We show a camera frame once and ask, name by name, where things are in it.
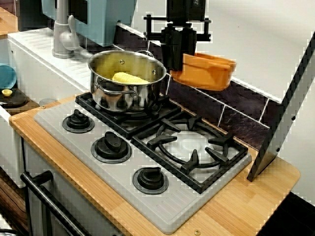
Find black and white side panel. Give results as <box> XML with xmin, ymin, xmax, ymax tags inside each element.
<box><xmin>247</xmin><ymin>31</ymin><xmax>315</xmax><ymax>182</ymax></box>

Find black stove knob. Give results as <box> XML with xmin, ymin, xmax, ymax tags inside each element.
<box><xmin>62</xmin><ymin>109</ymin><xmax>95</xmax><ymax>134</ymax></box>
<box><xmin>132</xmin><ymin>166</ymin><xmax>170</xmax><ymax>196</ymax></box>
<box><xmin>91</xmin><ymin>131</ymin><xmax>132</xmax><ymax>164</ymax></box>

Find grey toy faucet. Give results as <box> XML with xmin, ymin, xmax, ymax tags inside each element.
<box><xmin>51</xmin><ymin>0</ymin><xmax>79</xmax><ymax>59</ymax></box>

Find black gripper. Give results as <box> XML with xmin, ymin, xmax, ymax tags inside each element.
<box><xmin>144</xmin><ymin>0</ymin><xmax>212</xmax><ymax>71</ymax></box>

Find white sink unit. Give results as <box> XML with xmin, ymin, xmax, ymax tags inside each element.
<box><xmin>0</xmin><ymin>27</ymin><xmax>92</xmax><ymax>189</ymax></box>

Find orange plastic pot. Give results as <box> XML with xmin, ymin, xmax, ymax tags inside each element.
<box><xmin>169</xmin><ymin>52</ymin><xmax>237</xmax><ymax>90</ymax></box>

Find stainless steel pot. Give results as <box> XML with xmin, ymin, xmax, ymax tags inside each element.
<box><xmin>88</xmin><ymin>50</ymin><xmax>167</xmax><ymax>114</ymax></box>

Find yellow corn cob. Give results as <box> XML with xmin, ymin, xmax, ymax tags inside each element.
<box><xmin>112</xmin><ymin>71</ymin><xmax>150</xmax><ymax>85</ymax></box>

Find wooden countertop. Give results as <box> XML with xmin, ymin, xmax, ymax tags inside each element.
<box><xmin>9</xmin><ymin>94</ymin><xmax>301</xmax><ymax>236</ymax></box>

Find white oven front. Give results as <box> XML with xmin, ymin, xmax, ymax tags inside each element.
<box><xmin>21</xmin><ymin>139</ymin><xmax>124</xmax><ymax>236</ymax></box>

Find teal plastic box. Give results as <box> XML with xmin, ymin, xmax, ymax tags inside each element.
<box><xmin>41</xmin><ymin>0</ymin><xmax>137</xmax><ymax>47</ymax></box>

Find grey stove top panel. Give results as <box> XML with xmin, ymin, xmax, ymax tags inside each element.
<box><xmin>33</xmin><ymin>98</ymin><xmax>253</xmax><ymax>234</ymax></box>

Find black box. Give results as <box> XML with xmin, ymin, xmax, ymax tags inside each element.
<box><xmin>18</xmin><ymin>0</ymin><xmax>54</xmax><ymax>32</ymax></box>

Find dark brown lid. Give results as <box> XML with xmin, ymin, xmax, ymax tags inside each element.
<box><xmin>0</xmin><ymin>92</ymin><xmax>28</xmax><ymax>108</ymax></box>

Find black burner grate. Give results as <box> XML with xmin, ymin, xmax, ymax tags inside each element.
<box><xmin>130</xmin><ymin>110</ymin><xmax>249</xmax><ymax>195</ymax></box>
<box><xmin>75</xmin><ymin>90</ymin><xmax>182</xmax><ymax>140</ymax></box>

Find black oven door handle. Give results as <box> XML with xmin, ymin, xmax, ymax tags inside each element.
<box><xmin>20</xmin><ymin>170</ymin><xmax>92</xmax><ymax>236</ymax></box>

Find teal plate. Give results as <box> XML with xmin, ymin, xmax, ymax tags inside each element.
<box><xmin>0</xmin><ymin>63</ymin><xmax>17</xmax><ymax>89</ymax></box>

